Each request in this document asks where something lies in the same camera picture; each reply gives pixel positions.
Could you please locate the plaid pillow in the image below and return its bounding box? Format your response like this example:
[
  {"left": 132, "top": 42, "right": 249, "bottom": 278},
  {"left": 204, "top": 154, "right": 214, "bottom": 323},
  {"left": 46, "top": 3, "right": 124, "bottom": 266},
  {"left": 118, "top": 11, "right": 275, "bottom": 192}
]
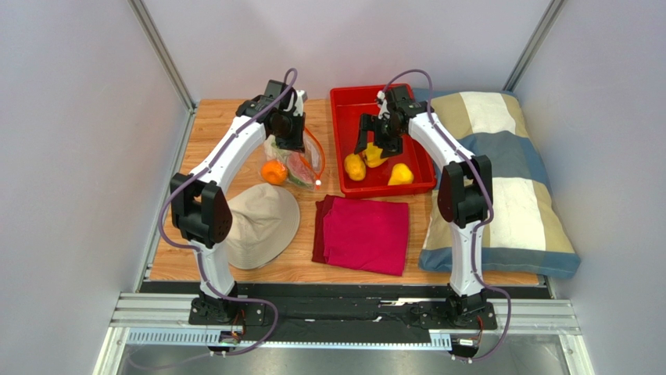
[{"left": 431, "top": 91, "right": 581, "bottom": 279}]

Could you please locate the yellow fake pear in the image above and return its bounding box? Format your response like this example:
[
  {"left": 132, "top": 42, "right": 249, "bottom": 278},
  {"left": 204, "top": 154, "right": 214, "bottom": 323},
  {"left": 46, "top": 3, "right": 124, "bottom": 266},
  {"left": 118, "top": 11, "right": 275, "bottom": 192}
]
[{"left": 387, "top": 163, "right": 414, "bottom": 186}]

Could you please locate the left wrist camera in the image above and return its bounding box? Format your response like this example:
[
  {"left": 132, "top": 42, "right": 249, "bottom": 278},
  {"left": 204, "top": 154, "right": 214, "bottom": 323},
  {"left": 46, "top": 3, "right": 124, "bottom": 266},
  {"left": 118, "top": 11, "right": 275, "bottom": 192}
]
[{"left": 292, "top": 90, "right": 308, "bottom": 116}]

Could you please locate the magenta folded cloth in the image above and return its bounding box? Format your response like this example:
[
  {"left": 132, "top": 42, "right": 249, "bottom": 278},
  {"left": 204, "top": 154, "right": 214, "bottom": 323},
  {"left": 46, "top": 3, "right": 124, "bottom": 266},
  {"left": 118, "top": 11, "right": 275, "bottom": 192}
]
[{"left": 311, "top": 195, "right": 410, "bottom": 277}]

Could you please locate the beige bucket hat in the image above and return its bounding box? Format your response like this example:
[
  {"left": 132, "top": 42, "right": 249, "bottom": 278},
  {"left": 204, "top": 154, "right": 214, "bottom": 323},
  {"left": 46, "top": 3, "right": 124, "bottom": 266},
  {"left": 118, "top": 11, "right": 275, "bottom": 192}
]
[{"left": 224, "top": 183, "right": 301, "bottom": 270}]

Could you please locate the fake watermelon slice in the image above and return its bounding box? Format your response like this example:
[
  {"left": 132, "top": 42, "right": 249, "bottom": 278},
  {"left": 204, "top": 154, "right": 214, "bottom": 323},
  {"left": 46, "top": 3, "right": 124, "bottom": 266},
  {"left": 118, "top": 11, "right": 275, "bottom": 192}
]
[{"left": 287, "top": 152, "right": 315, "bottom": 190}]

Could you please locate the red plastic tray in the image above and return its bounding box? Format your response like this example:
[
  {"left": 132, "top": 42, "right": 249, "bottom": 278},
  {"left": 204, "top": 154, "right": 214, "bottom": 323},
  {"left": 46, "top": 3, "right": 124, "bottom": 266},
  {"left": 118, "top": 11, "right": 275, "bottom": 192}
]
[{"left": 330, "top": 85, "right": 436, "bottom": 198}]

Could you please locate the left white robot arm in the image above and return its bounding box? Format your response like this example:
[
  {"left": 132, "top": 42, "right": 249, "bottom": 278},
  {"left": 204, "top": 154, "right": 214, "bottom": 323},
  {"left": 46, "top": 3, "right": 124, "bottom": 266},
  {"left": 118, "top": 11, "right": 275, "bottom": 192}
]
[{"left": 161, "top": 80, "right": 307, "bottom": 325}]

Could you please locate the clear zip top bag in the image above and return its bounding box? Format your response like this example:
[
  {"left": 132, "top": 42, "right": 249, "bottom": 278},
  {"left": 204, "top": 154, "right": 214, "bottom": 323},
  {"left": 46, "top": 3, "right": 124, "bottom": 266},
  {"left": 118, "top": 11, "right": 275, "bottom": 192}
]
[{"left": 260, "top": 128, "right": 326, "bottom": 191}]

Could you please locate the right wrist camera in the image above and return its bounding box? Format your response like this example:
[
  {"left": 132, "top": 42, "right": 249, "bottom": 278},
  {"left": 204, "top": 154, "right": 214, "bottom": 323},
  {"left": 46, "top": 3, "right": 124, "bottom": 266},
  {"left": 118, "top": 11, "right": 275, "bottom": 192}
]
[{"left": 376, "top": 90, "right": 390, "bottom": 120}]

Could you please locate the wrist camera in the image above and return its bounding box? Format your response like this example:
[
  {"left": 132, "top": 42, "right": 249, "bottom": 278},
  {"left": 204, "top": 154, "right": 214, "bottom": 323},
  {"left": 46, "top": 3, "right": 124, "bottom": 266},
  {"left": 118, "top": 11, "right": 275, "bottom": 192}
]
[
  {"left": 376, "top": 90, "right": 390, "bottom": 120},
  {"left": 292, "top": 90, "right": 308, "bottom": 116}
]

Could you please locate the yellow fake pepper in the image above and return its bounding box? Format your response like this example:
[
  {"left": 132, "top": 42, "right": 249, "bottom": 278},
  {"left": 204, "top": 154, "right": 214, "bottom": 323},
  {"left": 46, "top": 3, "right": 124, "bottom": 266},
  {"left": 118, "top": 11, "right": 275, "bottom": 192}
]
[{"left": 361, "top": 142, "right": 388, "bottom": 168}]

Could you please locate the white fake cauliflower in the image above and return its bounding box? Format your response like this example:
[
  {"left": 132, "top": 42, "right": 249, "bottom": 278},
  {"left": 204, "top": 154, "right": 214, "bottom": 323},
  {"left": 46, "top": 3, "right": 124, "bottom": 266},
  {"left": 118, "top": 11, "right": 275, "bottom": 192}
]
[{"left": 263, "top": 135, "right": 291, "bottom": 163}]

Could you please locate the orange fake fruit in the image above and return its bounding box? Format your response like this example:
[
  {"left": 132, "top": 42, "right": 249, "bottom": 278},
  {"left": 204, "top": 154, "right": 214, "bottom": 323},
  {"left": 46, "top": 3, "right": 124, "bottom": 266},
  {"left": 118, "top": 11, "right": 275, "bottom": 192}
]
[{"left": 260, "top": 159, "right": 288, "bottom": 185}]

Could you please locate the dark yellow fake fruit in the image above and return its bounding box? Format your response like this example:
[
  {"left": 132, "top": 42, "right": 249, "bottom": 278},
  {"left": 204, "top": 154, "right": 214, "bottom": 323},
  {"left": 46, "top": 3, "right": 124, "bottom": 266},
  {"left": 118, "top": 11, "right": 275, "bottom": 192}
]
[{"left": 344, "top": 153, "right": 367, "bottom": 181}]

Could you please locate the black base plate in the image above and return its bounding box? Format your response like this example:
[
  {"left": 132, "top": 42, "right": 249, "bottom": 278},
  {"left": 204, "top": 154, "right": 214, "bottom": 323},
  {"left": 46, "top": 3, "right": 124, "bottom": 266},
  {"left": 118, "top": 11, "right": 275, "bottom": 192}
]
[{"left": 188, "top": 297, "right": 498, "bottom": 344}]

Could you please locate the aluminium frame rail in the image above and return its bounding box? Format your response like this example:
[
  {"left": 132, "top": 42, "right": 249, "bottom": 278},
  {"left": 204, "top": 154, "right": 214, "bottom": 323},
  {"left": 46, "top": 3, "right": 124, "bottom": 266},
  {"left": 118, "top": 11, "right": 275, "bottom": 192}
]
[{"left": 110, "top": 294, "right": 581, "bottom": 351}]

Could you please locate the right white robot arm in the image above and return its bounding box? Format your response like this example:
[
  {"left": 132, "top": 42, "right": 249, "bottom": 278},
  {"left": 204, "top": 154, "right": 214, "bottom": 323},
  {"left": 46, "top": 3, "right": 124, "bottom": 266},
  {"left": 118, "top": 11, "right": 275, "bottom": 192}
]
[{"left": 354, "top": 84, "right": 493, "bottom": 327}]

